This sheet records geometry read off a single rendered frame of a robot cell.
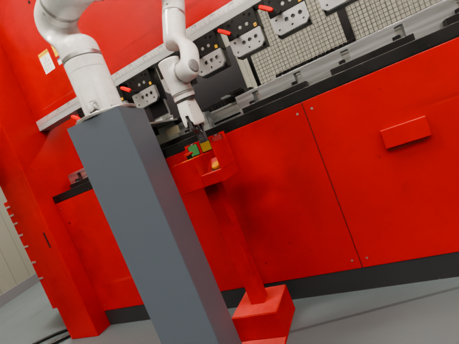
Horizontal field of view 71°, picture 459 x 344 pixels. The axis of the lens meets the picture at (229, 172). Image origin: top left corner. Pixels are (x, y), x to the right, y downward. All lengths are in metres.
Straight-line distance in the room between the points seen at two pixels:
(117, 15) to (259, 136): 0.97
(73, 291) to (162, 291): 1.23
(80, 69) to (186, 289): 0.72
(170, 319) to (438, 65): 1.20
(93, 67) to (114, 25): 0.82
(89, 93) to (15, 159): 1.21
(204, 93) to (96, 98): 1.22
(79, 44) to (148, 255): 0.66
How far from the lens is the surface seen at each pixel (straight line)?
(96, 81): 1.07
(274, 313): 1.36
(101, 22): 1.94
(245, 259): 1.36
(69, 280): 2.22
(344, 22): 2.22
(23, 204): 2.26
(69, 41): 1.11
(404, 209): 1.40
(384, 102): 1.31
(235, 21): 1.55
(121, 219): 1.03
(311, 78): 1.45
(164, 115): 1.75
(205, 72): 1.58
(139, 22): 1.79
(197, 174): 1.25
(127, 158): 0.98
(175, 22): 1.35
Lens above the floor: 0.79
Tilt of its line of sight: 5 degrees down
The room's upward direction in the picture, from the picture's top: 22 degrees counter-clockwise
